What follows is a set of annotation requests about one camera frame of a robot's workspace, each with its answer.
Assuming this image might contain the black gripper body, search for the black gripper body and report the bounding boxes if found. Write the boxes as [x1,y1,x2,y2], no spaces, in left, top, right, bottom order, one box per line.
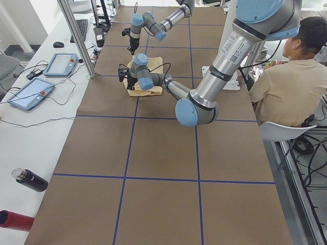
[129,37,139,48]
[127,75,137,87]

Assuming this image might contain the pale yellow long-sleeve shirt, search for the pale yellow long-sleeve shirt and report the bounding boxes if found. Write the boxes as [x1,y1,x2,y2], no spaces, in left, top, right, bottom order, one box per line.
[123,57,163,97]

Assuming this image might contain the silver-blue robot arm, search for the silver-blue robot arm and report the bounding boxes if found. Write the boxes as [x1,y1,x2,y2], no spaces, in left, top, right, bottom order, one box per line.
[119,0,302,127]
[122,0,195,55]

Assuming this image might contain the black keyboard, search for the black keyboard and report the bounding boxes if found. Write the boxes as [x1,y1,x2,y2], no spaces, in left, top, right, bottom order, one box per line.
[76,19,88,41]

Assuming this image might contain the far blue teach pendant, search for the far blue teach pendant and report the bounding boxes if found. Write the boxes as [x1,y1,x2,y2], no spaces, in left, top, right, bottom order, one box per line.
[43,53,78,77]

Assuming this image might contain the blue teach pendant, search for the blue teach pendant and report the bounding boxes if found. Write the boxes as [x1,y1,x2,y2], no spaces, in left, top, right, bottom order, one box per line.
[43,53,78,77]
[7,78,55,111]

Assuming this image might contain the black computer mouse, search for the black computer mouse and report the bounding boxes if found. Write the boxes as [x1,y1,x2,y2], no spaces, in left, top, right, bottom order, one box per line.
[53,41,64,48]

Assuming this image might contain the brown gridded table mat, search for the brown gridded table mat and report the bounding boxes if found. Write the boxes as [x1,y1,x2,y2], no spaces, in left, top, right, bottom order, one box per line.
[26,7,292,244]

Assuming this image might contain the black power adapter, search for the black power adapter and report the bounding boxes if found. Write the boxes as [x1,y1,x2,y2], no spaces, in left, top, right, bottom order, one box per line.
[26,69,43,80]

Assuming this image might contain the near blue teach pendant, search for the near blue teach pendant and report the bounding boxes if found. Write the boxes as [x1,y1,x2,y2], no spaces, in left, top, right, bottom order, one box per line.
[7,78,55,111]

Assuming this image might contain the black water bottle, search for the black water bottle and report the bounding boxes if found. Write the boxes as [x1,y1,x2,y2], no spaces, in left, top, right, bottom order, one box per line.
[12,168,48,192]

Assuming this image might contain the white plastic chair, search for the white plastic chair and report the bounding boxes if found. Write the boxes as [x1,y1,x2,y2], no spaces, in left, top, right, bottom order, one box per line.
[258,120,318,170]

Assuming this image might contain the seated person in beige shirt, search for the seated person in beige shirt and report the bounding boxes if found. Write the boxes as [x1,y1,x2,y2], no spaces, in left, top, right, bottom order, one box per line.
[249,16,326,127]

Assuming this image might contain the red water bottle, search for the red water bottle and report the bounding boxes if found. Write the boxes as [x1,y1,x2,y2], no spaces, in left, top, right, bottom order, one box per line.
[1,210,35,232]

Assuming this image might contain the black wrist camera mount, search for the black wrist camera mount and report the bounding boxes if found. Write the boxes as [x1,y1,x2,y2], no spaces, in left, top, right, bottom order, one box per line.
[122,28,130,37]
[118,68,129,82]

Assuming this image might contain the aluminium frame post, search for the aluminium frame post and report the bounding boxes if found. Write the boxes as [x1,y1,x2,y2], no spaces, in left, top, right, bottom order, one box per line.
[57,0,96,78]

